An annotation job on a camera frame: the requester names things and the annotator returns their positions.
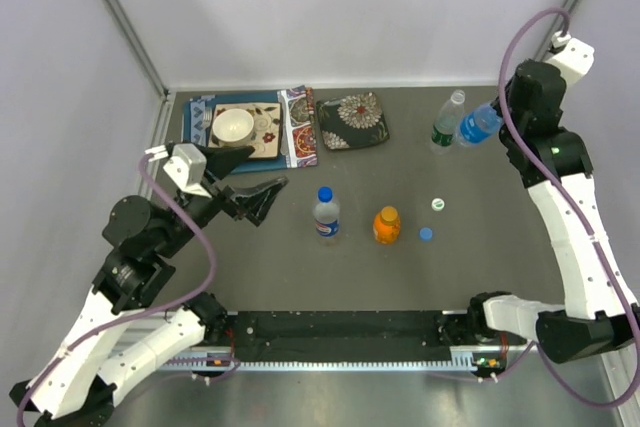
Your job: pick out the blue patterned placemat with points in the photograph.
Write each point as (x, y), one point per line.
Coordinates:
(298, 147)

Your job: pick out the white green bottle cap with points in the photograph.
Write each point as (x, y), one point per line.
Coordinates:
(438, 204)

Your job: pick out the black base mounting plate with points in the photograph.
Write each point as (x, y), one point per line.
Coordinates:
(347, 336)

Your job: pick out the blue label water bottle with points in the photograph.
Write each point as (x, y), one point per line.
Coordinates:
(478, 126)

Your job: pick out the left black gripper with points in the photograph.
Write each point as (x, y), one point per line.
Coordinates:
(254, 200)

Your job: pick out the aluminium slotted rail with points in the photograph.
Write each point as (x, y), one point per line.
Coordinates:
(203, 332)

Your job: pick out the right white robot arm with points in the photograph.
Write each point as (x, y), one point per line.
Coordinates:
(565, 217)

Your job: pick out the left aluminium corner post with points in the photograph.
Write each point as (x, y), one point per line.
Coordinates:
(126, 28)

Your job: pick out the silver fork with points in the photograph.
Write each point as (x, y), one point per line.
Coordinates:
(202, 127)

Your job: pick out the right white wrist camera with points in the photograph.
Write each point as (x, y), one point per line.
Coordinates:
(571, 56)

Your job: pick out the green label water bottle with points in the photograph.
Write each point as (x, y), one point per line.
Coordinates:
(447, 121)

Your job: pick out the cream ceramic bowl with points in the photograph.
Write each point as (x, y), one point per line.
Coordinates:
(233, 127)

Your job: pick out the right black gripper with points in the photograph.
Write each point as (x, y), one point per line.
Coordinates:
(497, 105)

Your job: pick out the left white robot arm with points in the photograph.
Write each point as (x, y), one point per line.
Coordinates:
(121, 335)

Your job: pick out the blue bottle cap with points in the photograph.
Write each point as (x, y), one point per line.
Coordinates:
(426, 233)

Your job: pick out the orange juice bottle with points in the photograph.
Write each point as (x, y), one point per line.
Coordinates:
(387, 225)

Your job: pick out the beige floral square plate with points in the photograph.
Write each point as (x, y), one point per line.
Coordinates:
(267, 134)

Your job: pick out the red-blue label water bottle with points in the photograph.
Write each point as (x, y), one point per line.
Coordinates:
(326, 213)

